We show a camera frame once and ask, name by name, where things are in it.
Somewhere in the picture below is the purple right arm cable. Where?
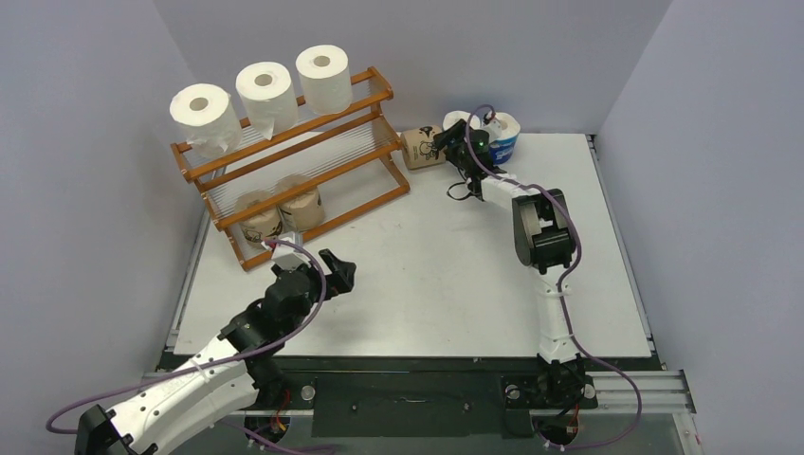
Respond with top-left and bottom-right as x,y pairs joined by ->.
463,103 -> 643,452

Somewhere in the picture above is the blue wrapped toilet roll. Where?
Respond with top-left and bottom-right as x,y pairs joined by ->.
442,110 -> 482,131
488,112 -> 521,165

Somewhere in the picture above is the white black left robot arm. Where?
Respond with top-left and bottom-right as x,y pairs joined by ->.
74,249 -> 356,454

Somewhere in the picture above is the brown roll plain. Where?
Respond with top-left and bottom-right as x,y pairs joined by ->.
275,174 -> 325,232

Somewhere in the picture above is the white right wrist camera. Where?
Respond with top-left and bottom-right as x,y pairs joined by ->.
481,113 -> 504,137

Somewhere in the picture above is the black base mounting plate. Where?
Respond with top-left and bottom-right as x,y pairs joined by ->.
241,355 -> 660,443

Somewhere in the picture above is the blue wrapped toilet roll right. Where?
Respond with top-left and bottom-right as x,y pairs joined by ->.
488,112 -> 521,165

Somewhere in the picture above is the brown wrapped roll with cartoon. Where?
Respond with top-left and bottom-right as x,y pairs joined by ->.
400,125 -> 446,171

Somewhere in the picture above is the brown roll black print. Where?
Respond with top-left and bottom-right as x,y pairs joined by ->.
235,190 -> 284,247

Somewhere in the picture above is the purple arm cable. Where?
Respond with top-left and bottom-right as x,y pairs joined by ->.
463,103 -> 643,452
45,237 -> 341,455

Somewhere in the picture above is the white toilet paper roll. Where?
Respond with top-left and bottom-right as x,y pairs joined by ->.
296,45 -> 354,116
169,83 -> 243,159
235,62 -> 299,139

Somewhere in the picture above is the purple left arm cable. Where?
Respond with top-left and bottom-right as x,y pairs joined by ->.
45,237 -> 341,455

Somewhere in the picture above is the blue wrapped toilet roll left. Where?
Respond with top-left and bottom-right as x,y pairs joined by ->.
442,110 -> 482,131

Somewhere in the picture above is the orange wooden tiered shelf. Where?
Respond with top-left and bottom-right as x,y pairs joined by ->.
171,66 -> 411,271

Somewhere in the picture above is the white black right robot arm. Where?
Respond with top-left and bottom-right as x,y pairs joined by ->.
432,120 -> 585,414

